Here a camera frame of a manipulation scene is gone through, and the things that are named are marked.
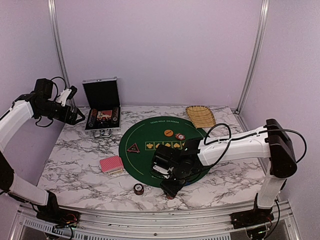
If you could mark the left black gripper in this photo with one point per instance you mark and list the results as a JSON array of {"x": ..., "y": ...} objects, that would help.
[{"x": 71, "y": 120}]

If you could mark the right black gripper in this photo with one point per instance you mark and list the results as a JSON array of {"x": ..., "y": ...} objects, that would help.
[{"x": 171, "y": 190}]

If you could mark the triangular dealer button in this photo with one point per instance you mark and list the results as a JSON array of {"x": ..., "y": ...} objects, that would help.
[{"x": 133, "y": 148}]

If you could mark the orange big blind button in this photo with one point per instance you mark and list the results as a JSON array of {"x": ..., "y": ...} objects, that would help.
[{"x": 168, "y": 132}]

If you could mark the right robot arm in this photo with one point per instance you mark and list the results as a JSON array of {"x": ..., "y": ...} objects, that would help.
[{"x": 179, "y": 166}]

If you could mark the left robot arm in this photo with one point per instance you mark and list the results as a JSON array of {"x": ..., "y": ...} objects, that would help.
[{"x": 23, "y": 150}]

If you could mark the left chip row in case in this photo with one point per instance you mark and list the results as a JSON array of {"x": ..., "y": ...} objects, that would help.
[{"x": 92, "y": 118}]

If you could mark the chip row in case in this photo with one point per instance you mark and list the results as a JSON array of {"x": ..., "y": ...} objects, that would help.
[
  {"x": 92, "y": 118},
  {"x": 115, "y": 115}
]

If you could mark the aluminium poker chip case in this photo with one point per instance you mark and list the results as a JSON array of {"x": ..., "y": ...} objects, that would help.
[{"x": 102, "y": 94}]

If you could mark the red card deck in case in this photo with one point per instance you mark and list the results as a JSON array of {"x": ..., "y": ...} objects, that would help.
[{"x": 104, "y": 114}]

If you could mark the dark poker chip stack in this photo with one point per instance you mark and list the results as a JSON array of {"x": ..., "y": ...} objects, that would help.
[{"x": 138, "y": 189}]

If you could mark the right chip row in case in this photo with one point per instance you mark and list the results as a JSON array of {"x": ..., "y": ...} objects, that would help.
[{"x": 115, "y": 115}]

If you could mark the green round poker mat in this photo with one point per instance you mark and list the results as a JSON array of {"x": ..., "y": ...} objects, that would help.
[{"x": 148, "y": 134}]

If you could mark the pink playing card deck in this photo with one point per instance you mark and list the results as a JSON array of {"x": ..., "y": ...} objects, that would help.
[{"x": 111, "y": 165}]

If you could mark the woven bamboo tray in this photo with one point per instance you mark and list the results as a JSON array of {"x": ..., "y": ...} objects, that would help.
[{"x": 201, "y": 116}]

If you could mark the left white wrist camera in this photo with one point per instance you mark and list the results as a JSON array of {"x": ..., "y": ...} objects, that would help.
[{"x": 65, "y": 95}]

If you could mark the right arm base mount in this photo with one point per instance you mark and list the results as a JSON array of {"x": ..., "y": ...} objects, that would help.
[{"x": 250, "y": 218}]

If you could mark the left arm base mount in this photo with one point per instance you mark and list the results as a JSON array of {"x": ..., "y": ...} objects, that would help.
[{"x": 65, "y": 218}]

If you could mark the left aluminium frame post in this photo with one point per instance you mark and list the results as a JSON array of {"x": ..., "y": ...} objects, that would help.
[{"x": 57, "y": 40}]

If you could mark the aluminium frame post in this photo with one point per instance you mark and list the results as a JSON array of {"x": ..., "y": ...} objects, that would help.
[
  {"x": 258, "y": 43},
  {"x": 57, "y": 40}
]

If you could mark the front aluminium rail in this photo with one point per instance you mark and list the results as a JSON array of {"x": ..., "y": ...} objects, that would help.
[{"x": 213, "y": 223}]

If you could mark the right aluminium frame post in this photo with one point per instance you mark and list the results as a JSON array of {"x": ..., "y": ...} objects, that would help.
[{"x": 258, "y": 43}]

